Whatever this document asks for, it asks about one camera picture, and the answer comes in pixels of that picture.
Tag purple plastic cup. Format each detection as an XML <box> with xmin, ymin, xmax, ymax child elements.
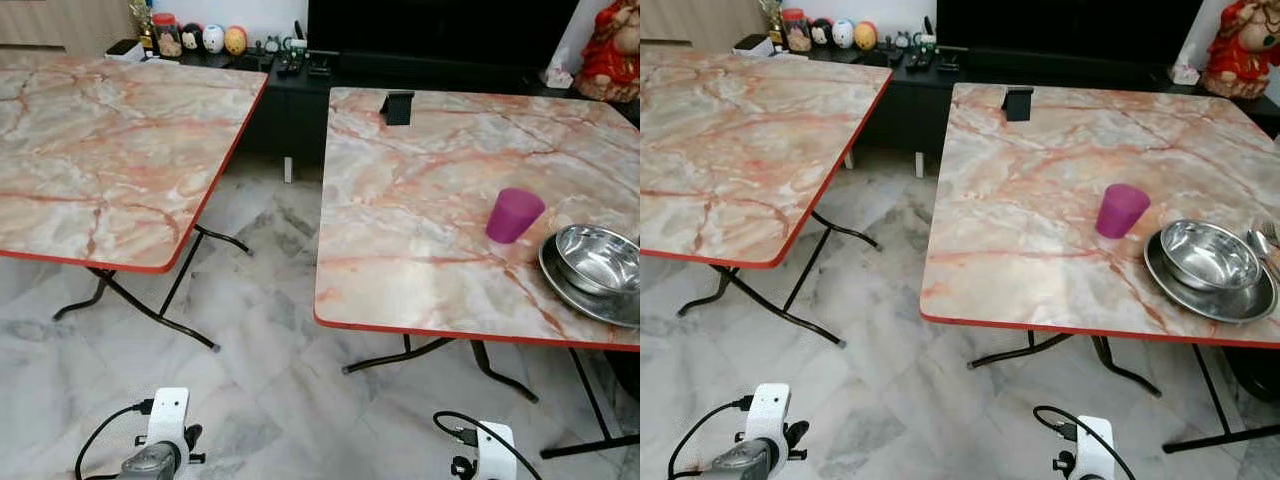
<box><xmin>486</xmin><ymin>187</ymin><xmax>547</xmax><ymax>246</ymax></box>
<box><xmin>1095</xmin><ymin>183</ymin><xmax>1152</xmax><ymax>240</ymax></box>

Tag steel plate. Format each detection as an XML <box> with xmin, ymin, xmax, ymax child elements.
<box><xmin>538</xmin><ymin>232</ymin><xmax>641</xmax><ymax>329</ymax></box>
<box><xmin>1144</xmin><ymin>230</ymin><xmax>1279</xmax><ymax>324</ymax></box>

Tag steel bowl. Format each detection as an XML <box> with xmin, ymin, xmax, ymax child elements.
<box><xmin>555</xmin><ymin>224</ymin><xmax>641</xmax><ymax>298</ymax></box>
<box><xmin>1160</xmin><ymin>220</ymin><xmax>1264</xmax><ymax>293</ymax></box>

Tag marble folding table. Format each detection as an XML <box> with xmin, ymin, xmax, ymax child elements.
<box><xmin>640</xmin><ymin>45</ymin><xmax>894</xmax><ymax>349</ymax></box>
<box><xmin>0</xmin><ymin>55</ymin><xmax>270</xmax><ymax>352</ymax></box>
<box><xmin>920</xmin><ymin>83</ymin><xmax>1280</xmax><ymax>454</ymax></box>
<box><xmin>313</xmin><ymin>87</ymin><xmax>641</xmax><ymax>461</ymax></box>

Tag steel spoon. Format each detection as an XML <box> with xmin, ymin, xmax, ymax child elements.
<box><xmin>1247</xmin><ymin>222</ymin><xmax>1280</xmax><ymax>284</ymax></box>

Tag red lidded snack jar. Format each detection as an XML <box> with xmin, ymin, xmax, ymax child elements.
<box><xmin>781</xmin><ymin>8</ymin><xmax>812</xmax><ymax>53</ymax></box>
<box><xmin>152</xmin><ymin>12</ymin><xmax>183</xmax><ymax>58</ymax></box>

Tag gold trophy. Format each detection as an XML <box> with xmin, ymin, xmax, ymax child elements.
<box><xmin>128</xmin><ymin>0</ymin><xmax>157</xmax><ymax>51</ymax></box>
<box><xmin>757</xmin><ymin>0</ymin><xmax>787</xmax><ymax>46</ymax></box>

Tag red doll figurine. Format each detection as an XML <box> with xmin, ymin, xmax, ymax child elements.
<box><xmin>1203</xmin><ymin>0</ymin><xmax>1280</xmax><ymax>100</ymax></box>
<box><xmin>575</xmin><ymin>0</ymin><xmax>641</xmax><ymax>104</ymax></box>

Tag light wooden cabinet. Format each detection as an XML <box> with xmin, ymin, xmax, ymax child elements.
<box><xmin>0</xmin><ymin>0</ymin><xmax>137</xmax><ymax>57</ymax></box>
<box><xmin>640</xmin><ymin>0</ymin><xmax>771</xmax><ymax>47</ymax></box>

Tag black television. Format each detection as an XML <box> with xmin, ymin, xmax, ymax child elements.
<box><xmin>935</xmin><ymin>0</ymin><xmax>1205</xmax><ymax>56</ymax></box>
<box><xmin>307</xmin><ymin>0</ymin><xmax>582</xmax><ymax>59</ymax></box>

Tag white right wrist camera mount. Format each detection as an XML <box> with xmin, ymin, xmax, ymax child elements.
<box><xmin>474</xmin><ymin>422</ymin><xmax>517</xmax><ymax>480</ymax></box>
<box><xmin>1074</xmin><ymin>417</ymin><xmax>1115</xmax><ymax>480</ymax></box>

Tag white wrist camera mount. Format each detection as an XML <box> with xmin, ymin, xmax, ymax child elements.
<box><xmin>1074</xmin><ymin>417</ymin><xmax>1115</xmax><ymax>480</ymax></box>
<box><xmin>146</xmin><ymin>388</ymin><xmax>192</xmax><ymax>461</ymax></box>
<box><xmin>474</xmin><ymin>422</ymin><xmax>517</xmax><ymax>480</ymax></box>
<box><xmin>745</xmin><ymin>384</ymin><xmax>792</xmax><ymax>453</ymax></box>

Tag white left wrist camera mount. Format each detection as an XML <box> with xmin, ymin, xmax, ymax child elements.
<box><xmin>146</xmin><ymin>388</ymin><xmax>192</xmax><ymax>461</ymax></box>
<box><xmin>745</xmin><ymin>384</ymin><xmax>792</xmax><ymax>453</ymax></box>

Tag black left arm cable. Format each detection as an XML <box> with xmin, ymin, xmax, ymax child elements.
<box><xmin>667</xmin><ymin>395</ymin><xmax>752</xmax><ymax>480</ymax></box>
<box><xmin>75</xmin><ymin>399</ymin><xmax>154</xmax><ymax>480</ymax></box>

